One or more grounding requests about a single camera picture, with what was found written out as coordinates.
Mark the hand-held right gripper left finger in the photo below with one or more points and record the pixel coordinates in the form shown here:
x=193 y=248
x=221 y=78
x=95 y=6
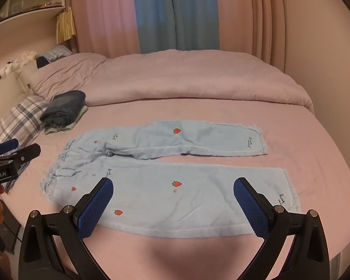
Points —
x=96 y=207

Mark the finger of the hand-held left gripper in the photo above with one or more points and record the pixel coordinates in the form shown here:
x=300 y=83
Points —
x=6 y=146
x=26 y=153

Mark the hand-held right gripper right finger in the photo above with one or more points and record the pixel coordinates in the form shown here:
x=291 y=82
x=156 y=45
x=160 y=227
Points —
x=250 y=207

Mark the light blue jeans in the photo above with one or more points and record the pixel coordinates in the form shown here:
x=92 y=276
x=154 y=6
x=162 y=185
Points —
x=178 y=204

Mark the plaid folded cloth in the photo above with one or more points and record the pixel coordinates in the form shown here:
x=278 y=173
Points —
x=20 y=116

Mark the folded dark jeans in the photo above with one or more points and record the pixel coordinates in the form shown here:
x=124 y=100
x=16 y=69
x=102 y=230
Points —
x=64 y=105

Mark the folded light green cloth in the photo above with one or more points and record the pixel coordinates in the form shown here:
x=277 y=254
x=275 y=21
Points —
x=77 y=118

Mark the white pillow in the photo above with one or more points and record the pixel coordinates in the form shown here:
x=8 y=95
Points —
x=26 y=77

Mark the pink bed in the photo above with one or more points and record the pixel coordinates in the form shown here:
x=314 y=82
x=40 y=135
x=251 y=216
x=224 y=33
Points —
x=309 y=151

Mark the white plush toy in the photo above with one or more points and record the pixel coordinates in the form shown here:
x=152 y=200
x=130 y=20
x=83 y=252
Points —
x=11 y=65

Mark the blue checkered pillow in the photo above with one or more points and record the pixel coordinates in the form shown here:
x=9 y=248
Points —
x=57 y=52

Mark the yellow striped cloth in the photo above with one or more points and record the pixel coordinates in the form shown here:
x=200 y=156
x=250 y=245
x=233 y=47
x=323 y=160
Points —
x=65 y=26

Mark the pink duvet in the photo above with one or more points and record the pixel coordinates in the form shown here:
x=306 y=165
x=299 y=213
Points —
x=192 y=75

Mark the pink curtain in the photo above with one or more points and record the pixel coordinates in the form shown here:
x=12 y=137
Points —
x=250 y=14
x=105 y=14

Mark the blue curtain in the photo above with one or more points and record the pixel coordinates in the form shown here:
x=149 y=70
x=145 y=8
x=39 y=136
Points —
x=175 y=11

